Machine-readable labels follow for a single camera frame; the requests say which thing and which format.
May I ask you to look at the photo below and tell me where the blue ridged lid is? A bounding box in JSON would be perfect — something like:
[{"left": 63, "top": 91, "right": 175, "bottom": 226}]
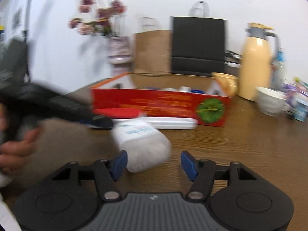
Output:
[{"left": 190, "top": 89, "right": 206, "bottom": 94}]

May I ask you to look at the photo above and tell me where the person's left hand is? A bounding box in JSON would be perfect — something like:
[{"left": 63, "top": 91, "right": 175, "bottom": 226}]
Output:
[{"left": 0, "top": 103, "right": 42, "bottom": 176}]

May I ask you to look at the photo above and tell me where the red orange cardboard box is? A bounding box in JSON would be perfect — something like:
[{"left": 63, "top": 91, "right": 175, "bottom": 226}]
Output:
[{"left": 91, "top": 73, "right": 232, "bottom": 127}]

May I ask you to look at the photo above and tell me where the yellow mug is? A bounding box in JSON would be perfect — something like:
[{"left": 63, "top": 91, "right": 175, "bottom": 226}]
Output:
[{"left": 211, "top": 73, "right": 238, "bottom": 97}]

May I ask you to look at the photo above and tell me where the yellow thermos jug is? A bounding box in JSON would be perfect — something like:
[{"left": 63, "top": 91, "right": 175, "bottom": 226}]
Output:
[{"left": 238, "top": 23, "right": 280, "bottom": 101}]

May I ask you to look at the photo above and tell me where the white bowl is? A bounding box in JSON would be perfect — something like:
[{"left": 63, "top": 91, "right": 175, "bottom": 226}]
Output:
[{"left": 256, "top": 87, "right": 286, "bottom": 117}]

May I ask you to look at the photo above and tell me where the small yogurt cup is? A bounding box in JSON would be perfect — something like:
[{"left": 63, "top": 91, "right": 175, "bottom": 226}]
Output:
[{"left": 294, "top": 98, "right": 307, "bottom": 122}]

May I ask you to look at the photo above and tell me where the clear glass bottle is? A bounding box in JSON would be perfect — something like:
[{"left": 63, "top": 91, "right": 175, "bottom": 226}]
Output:
[{"left": 271, "top": 48, "right": 285, "bottom": 90}]

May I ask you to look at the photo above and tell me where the translucent plastic bottle white cap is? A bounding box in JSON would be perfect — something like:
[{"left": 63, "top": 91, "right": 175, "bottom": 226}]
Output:
[{"left": 111, "top": 119, "right": 172, "bottom": 173}]

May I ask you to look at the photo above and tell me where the red white lint brush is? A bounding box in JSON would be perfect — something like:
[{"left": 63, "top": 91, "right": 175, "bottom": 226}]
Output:
[{"left": 93, "top": 108, "right": 198, "bottom": 130}]

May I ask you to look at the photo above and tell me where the pink knitted-look vase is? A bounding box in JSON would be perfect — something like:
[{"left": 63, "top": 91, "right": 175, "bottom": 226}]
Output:
[{"left": 108, "top": 36, "right": 133, "bottom": 77}]

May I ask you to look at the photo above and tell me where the white spray bottle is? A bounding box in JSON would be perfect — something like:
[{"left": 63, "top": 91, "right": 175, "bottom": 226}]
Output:
[{"left": 178, "top": 86, "right": 191, "bottom": 93}]

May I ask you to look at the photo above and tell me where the brown paper bag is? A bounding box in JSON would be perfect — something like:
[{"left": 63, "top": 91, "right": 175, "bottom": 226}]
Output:
[{"left": 134, "top": 17, "right": 172, "bottom": 74}]

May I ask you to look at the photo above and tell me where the black paper bag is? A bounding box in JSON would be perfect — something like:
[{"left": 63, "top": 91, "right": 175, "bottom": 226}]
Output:
[{"left": 171, "top": 1, "right": 226, "bottom": 76}]

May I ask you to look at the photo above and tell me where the dried pink flower bouquet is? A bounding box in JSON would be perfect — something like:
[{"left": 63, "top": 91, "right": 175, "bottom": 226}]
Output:
[{"left": 68, "top": 0, "right": 126, "bottom": 38}]

